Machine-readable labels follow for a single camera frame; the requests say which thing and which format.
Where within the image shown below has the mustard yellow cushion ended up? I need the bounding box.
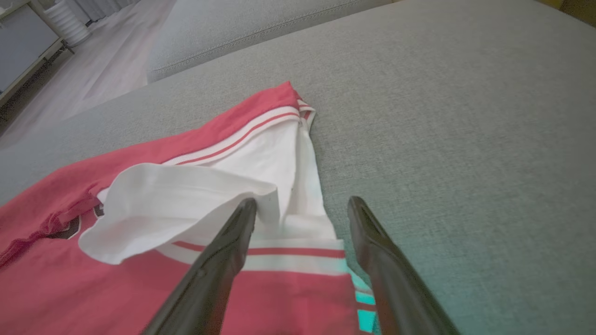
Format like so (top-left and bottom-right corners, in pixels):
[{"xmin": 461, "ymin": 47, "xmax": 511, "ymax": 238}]
[{"xmin": 535, "ymin": 0, "xmax": 596, "ymax": 27}]

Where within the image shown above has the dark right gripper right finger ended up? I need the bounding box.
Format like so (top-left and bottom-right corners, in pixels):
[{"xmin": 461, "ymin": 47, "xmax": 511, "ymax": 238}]
[{"xmin": 347, "ymin": 195, "xmax": 461, "ymax": 335}]

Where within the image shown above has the red and white garment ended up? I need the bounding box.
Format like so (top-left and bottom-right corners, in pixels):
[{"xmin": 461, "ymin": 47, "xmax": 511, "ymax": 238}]
[{"xmin": 0, "ymin": 81, "xmax": 380, "ymax": 335}]

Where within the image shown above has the grey fabric sofa seat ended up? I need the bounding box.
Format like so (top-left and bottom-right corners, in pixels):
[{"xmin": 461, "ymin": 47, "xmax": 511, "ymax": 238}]
[{"xmin": 0, "ymin": 0, "xmax": 596, "ymax": 335}]

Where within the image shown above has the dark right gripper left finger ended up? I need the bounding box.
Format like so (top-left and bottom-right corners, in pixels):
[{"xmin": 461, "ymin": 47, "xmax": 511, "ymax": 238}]
[{"xmin": 140, "ymin": 198, "xmax": 258, "ymax": 335}]

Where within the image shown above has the grey fabric sofa section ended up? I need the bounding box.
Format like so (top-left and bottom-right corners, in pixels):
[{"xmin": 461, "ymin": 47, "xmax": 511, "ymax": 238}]
[{"xmin": 147, "ymin": 0, "xmax": 401, "ymax": 84}]

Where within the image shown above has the white ribbed cylinder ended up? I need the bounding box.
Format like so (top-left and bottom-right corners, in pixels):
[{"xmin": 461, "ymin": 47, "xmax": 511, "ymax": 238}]
[{"xmin": 44, "ymin": 0, "xmax": 92, "ymax": 47}]

